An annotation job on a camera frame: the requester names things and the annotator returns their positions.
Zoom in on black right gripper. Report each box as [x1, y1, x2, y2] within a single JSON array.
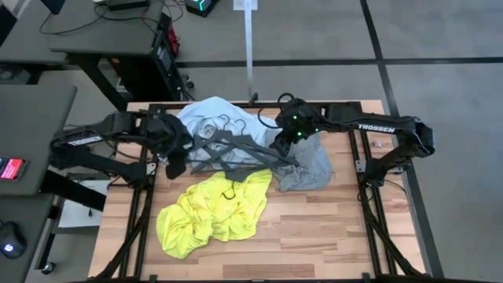
[[269, 98, 328, 157]]

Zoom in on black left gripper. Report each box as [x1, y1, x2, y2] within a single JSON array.
[[137, 112, 196, 181]]

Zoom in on grey shirt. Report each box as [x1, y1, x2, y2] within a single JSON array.
[[266, 131, 334, 193]]

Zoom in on light blue collared shirt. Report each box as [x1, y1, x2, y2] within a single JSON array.
[[174, 96, 284, 174]]

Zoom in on neon yellow t-shirt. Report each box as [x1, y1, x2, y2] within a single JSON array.
[[156, 168, 274, 260]]

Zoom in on silver clothes rack pole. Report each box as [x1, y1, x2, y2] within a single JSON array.
[[233, 0, 259, 104]]

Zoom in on black computer tower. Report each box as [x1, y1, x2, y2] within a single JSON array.
[[108, 13, 193, 103]]

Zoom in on black desk crossbar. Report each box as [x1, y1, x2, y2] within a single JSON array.
[[39, 169, 107, 212]]

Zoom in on white paper sheet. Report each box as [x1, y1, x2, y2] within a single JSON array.
[[57, 179, 111, 229]]

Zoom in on dark grey desk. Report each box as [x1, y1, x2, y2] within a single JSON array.
[[0, 84, 78, 283], [0, 0, 164, 115]]

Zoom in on black device with lights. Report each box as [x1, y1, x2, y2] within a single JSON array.
[[184, 0, 220, 17]]

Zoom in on phone with red screen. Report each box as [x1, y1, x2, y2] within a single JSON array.
[[0, 156, 29, 182]]

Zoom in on black power adapter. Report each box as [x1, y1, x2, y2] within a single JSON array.
[[105, 0, 150, 12]]

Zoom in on black computer mouse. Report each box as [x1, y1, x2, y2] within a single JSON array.
[[0, 221, 28, 259]]

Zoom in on black monitor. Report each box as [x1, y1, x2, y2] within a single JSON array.
[[39, 0, 68, 16]]

